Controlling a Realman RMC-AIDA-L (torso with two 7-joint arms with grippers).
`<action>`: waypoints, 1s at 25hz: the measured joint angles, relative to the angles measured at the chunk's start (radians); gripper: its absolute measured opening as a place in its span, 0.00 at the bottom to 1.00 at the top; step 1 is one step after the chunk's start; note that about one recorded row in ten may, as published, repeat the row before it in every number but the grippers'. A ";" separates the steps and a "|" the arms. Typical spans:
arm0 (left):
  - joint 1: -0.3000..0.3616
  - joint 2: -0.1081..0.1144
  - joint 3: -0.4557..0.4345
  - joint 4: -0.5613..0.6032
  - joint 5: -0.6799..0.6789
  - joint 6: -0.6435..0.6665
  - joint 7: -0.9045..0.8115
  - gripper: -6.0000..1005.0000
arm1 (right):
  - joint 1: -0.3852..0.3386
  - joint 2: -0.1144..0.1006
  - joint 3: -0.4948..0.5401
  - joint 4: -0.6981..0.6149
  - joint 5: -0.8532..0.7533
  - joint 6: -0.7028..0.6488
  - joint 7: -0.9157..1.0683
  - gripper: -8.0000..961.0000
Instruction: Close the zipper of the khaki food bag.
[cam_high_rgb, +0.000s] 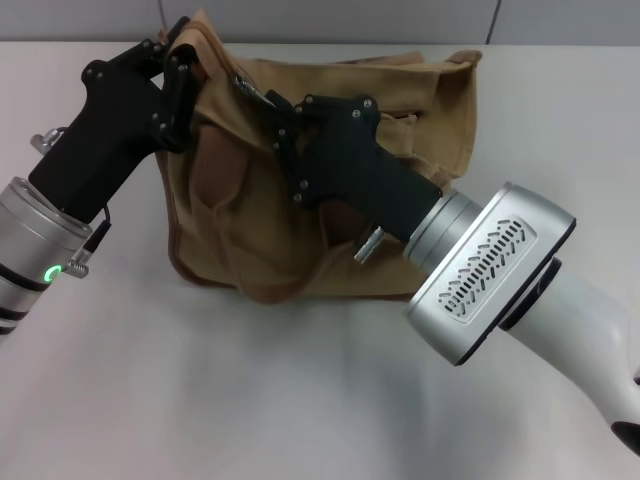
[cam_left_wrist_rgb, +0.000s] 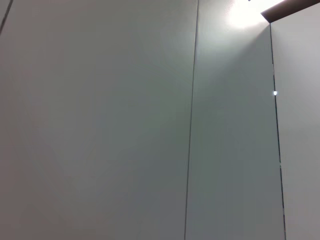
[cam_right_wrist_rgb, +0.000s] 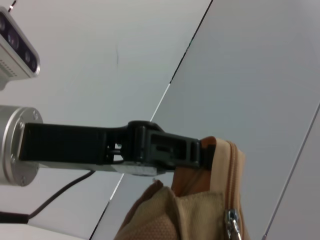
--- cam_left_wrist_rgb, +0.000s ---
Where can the bright ceiling light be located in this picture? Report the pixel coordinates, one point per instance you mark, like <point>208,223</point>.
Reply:
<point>243,12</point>

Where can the dark brown ceiling beam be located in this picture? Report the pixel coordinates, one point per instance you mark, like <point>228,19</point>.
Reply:
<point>287,10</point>

